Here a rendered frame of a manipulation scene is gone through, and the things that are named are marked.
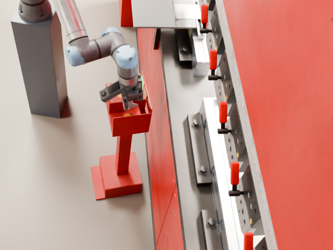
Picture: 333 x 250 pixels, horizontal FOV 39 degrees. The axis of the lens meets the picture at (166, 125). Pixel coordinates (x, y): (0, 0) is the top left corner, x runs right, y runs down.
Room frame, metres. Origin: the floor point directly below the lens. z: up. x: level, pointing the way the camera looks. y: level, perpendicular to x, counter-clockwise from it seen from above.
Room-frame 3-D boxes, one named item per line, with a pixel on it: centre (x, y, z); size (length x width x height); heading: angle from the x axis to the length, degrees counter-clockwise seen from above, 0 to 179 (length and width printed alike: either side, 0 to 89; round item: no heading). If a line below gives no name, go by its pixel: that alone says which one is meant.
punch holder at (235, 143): (0.78, -0.24, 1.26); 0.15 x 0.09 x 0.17; 17
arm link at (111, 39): (1.15, 0.27, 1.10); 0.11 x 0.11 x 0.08; 39
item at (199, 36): (1.49, -0.03, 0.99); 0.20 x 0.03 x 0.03; 17
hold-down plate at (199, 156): (0.92, -0.14, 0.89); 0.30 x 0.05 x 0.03; 17
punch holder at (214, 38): (1.16, -0.13, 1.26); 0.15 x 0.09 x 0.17; 17
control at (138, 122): (1.14, 0.18, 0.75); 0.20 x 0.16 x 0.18; 24
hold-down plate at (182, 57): (1.47, 0.02, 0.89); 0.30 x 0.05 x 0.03; 17
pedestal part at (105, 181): (1.13, 0.21, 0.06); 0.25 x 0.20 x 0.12; 114
